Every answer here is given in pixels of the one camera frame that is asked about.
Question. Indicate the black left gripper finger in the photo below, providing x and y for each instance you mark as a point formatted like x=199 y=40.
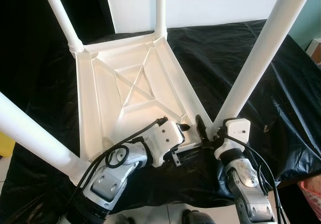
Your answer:
x=193 y=152
x=184 y=127

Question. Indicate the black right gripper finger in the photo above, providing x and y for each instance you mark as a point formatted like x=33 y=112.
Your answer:
x=202 y=126

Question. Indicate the white plastic table top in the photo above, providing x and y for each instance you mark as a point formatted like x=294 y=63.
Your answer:
x=130 y=48

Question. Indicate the white plastic table leg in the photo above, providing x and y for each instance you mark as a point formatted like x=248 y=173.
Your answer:
x=266 y=38
x=60 y=18
x=160 y=8
x=35 y=133

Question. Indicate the grey right robot foot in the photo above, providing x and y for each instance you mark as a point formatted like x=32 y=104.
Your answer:
x=196 y=218

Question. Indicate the black plastic table cover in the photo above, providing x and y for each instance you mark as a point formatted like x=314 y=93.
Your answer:
x=241 y=68

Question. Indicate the pink shopping bag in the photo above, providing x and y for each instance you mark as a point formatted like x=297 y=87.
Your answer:
x=312 y=201

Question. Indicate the brown wooden cabinet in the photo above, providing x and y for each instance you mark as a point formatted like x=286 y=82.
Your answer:
x=314 y=52

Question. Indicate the yellow waste bin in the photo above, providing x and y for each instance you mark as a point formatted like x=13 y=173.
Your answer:
x=6 y=144

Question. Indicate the black door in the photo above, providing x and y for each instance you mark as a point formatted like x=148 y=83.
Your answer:
x=25 y=33

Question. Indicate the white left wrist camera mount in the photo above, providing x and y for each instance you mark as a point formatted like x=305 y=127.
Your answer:
x=165 y=138

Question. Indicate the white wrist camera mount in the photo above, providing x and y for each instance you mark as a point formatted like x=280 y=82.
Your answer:
x=165 y=138
x=234 y=133

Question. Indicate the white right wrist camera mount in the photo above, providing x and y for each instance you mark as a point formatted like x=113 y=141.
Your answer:
x=234 y=133

